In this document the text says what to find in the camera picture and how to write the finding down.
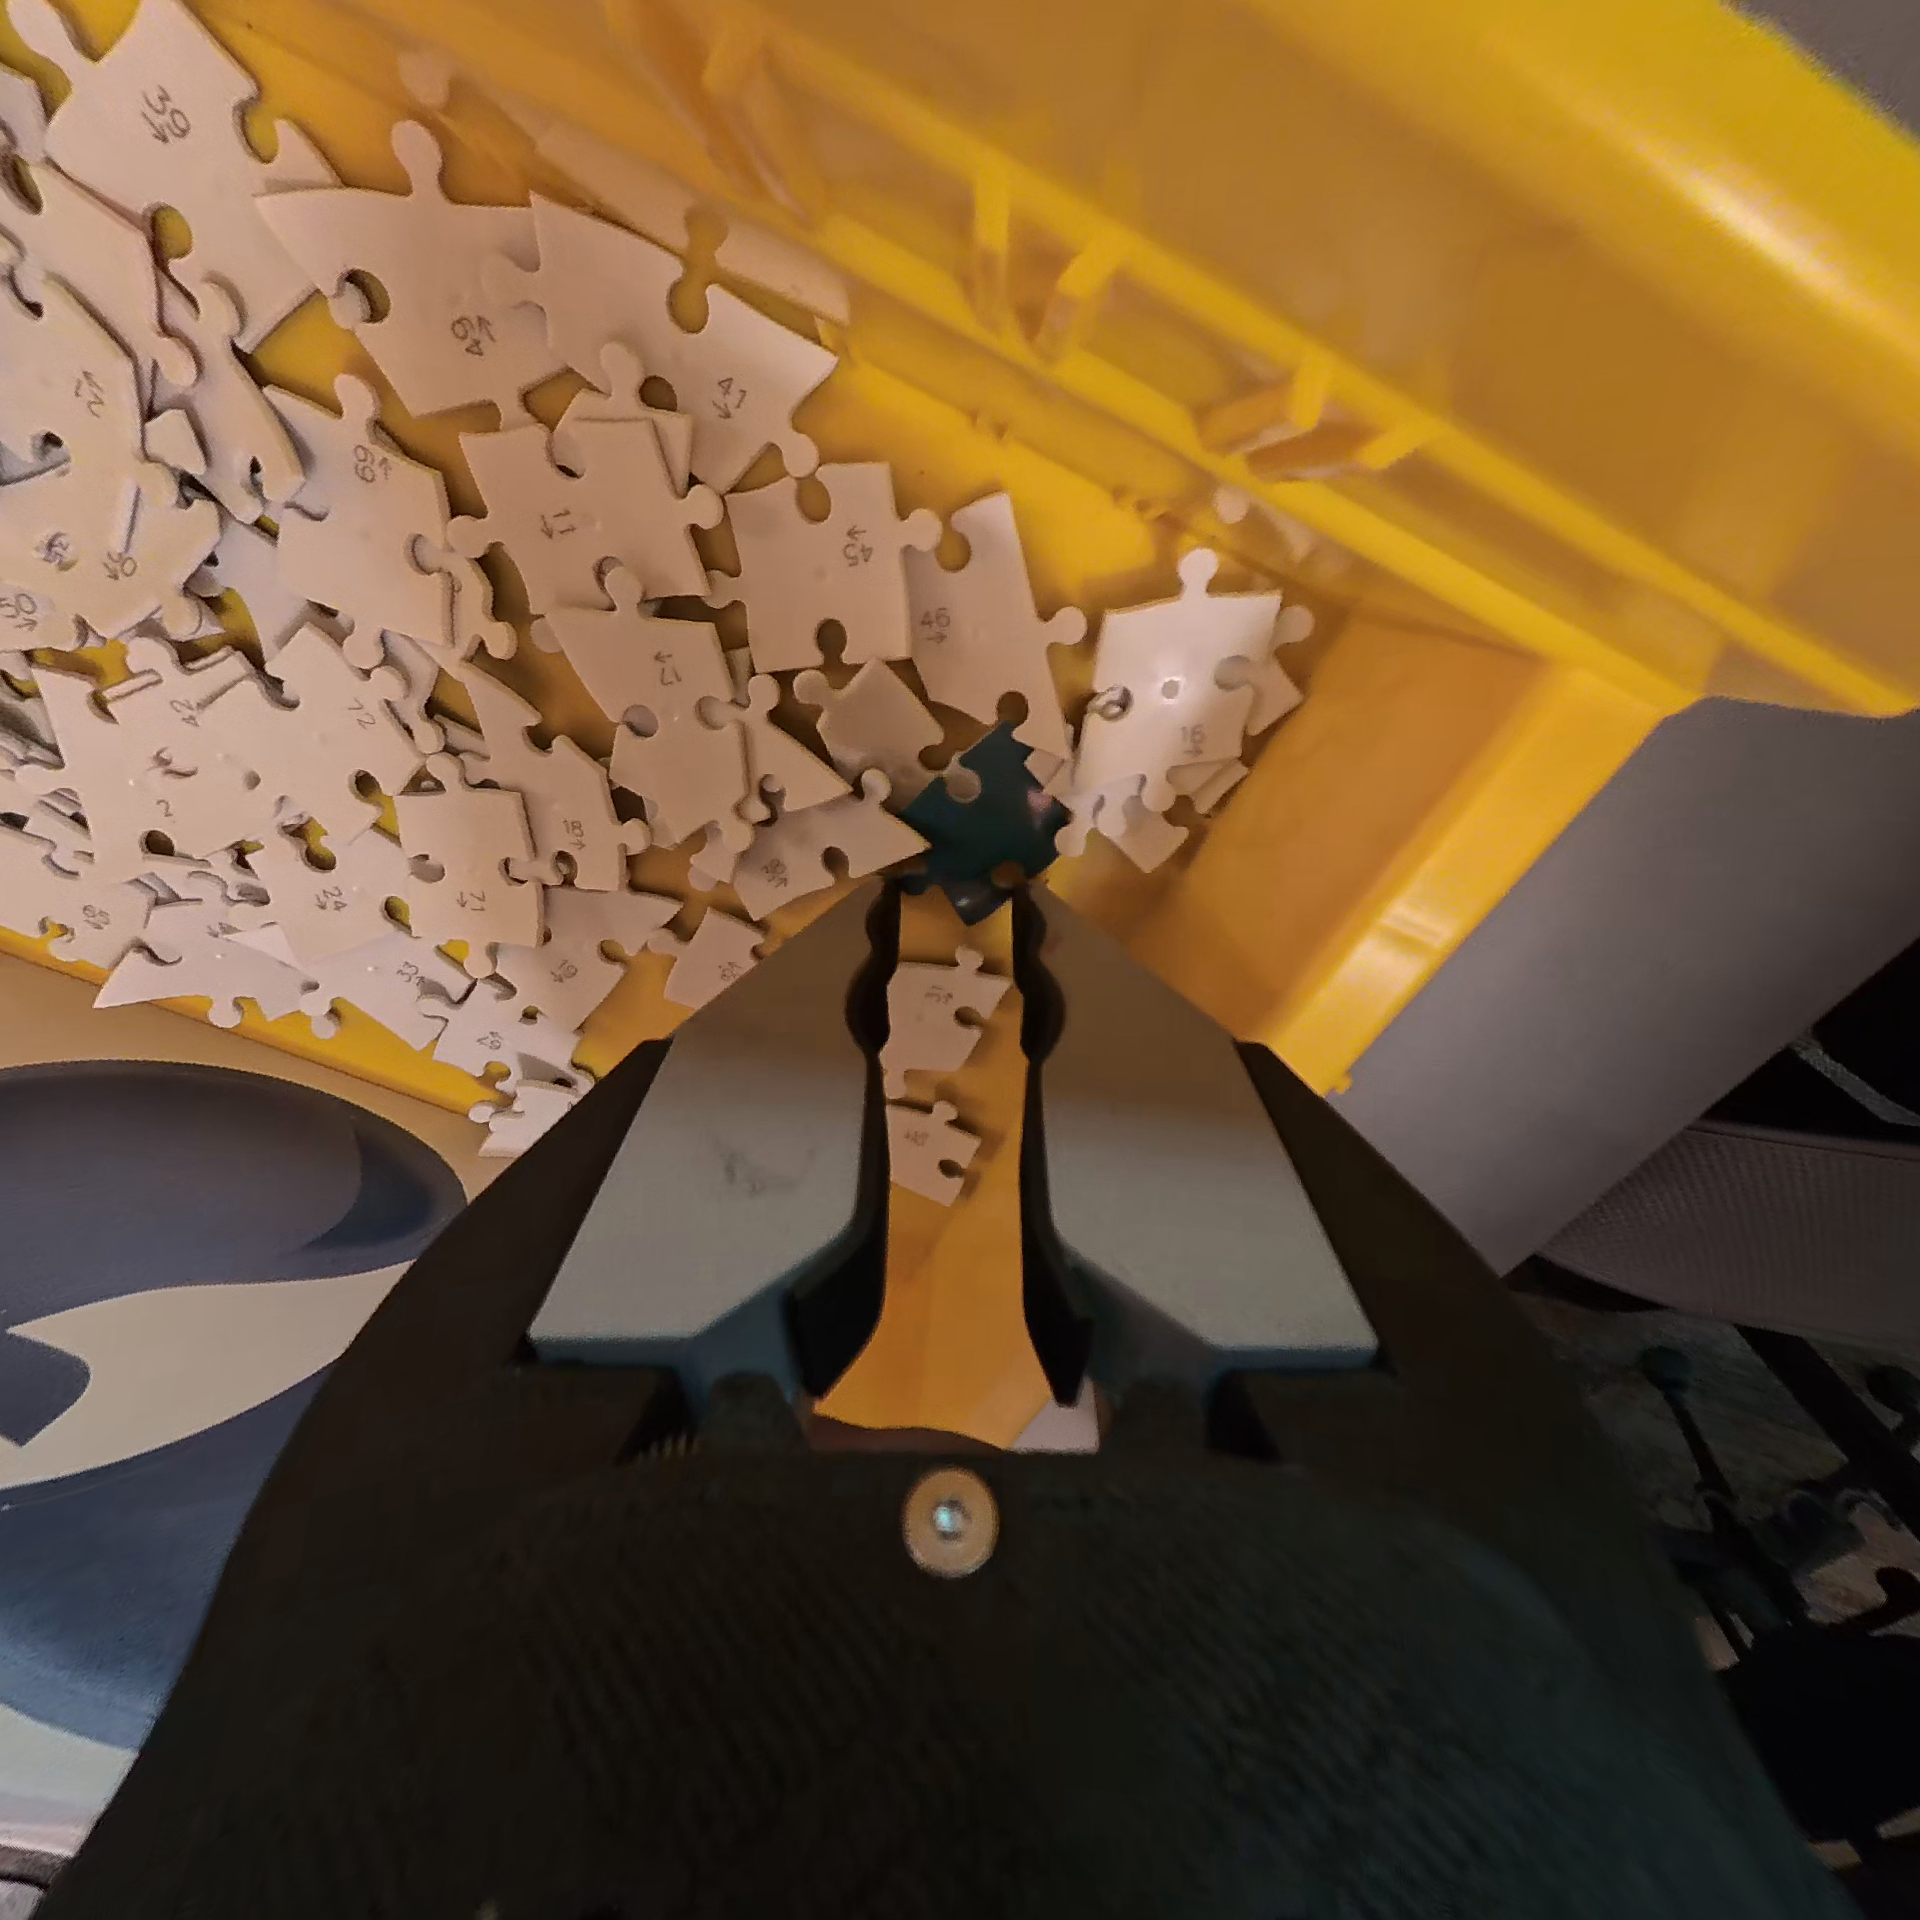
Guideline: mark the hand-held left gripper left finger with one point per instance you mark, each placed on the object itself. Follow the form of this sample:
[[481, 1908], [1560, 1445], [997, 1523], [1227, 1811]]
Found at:
[[705, 1184]]

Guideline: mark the yellow plastic bin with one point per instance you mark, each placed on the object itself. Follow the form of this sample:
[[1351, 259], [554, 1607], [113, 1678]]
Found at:
[[1424, 300]]

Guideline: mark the printed card with blue shapes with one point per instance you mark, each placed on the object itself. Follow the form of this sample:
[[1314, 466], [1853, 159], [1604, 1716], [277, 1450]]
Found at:
[[148, 1171]]

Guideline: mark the pile of white puzzle pieces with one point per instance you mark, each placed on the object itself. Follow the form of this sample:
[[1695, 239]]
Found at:
[[451, 524]]

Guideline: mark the office chair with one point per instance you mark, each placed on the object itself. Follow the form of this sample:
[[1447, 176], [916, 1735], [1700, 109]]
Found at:
[[1723, 1215]]

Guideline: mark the teal puzzle piece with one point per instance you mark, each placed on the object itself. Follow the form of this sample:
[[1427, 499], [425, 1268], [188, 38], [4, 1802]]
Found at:
[[983, 820]]

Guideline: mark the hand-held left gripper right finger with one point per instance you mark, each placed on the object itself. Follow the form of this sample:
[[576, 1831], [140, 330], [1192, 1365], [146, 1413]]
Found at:
[[1200, 1184]]

